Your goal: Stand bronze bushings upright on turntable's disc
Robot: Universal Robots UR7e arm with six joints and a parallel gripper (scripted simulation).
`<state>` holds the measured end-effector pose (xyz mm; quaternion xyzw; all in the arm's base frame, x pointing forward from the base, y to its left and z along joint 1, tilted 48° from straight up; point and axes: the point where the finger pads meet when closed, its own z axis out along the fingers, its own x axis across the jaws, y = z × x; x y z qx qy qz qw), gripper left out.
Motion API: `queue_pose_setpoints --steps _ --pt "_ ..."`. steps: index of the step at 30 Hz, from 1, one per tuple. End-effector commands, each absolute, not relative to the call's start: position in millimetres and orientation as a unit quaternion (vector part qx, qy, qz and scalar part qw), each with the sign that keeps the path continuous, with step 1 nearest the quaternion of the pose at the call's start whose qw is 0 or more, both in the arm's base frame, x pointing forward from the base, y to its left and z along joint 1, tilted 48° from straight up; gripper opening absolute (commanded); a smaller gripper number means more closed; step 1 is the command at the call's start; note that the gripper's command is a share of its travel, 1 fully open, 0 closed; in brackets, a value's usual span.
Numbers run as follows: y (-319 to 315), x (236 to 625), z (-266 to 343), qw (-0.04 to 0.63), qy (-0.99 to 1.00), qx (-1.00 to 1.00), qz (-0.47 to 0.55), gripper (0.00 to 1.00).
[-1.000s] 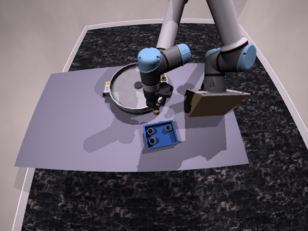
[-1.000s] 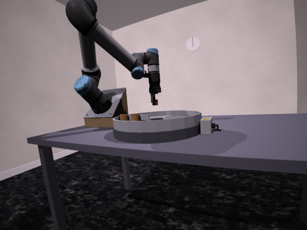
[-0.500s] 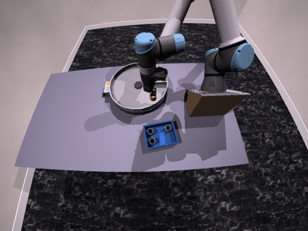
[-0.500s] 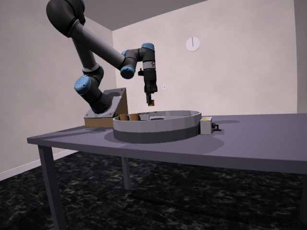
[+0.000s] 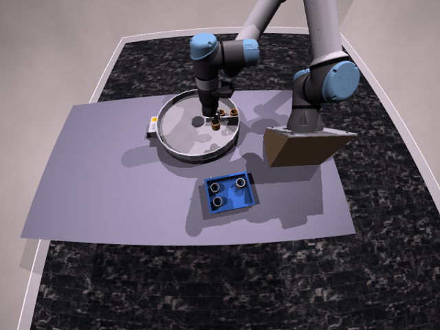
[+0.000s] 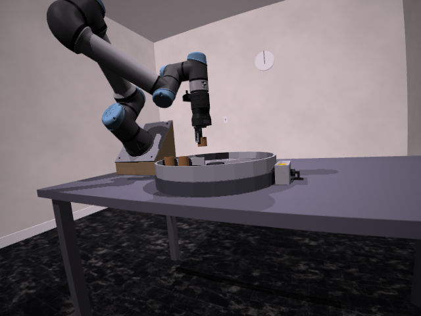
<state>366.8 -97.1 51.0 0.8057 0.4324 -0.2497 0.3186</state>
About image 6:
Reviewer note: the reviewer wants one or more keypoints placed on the bronze bushing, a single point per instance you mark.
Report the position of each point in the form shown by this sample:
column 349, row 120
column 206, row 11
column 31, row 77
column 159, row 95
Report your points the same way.
column 169, row 161
column 183, row 161
column 203, row 142

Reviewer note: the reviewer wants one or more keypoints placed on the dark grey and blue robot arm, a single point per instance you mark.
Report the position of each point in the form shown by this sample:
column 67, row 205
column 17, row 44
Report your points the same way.
column 79, row 25

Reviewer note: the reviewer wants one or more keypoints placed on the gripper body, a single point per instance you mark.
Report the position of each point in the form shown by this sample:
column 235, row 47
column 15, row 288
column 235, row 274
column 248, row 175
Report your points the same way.
column 200, row 104

